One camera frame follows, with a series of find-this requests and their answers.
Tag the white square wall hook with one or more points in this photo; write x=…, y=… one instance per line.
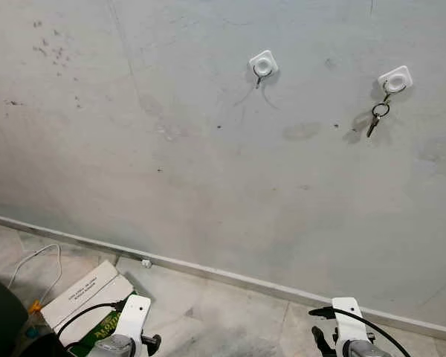
x=395, y=78
x=263, y=65

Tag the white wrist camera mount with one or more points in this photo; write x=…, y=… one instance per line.
x=132, y=316
x=348, y=316

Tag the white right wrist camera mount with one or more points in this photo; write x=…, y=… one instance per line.
x=348, y=316

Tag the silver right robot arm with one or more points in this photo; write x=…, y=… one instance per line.
x=364, y=349

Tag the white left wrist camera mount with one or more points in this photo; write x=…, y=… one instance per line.
x=132, y=316

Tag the small orange object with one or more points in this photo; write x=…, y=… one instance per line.
x=35, y=305

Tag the white baseboard strip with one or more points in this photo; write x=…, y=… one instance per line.
x=208, y=272

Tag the white and green cardboard box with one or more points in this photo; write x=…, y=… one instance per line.
x=85, y=294

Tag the small white clip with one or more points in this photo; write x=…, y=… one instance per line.
x=146, y=262

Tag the dark round container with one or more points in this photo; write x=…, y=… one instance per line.
x=0, y=320

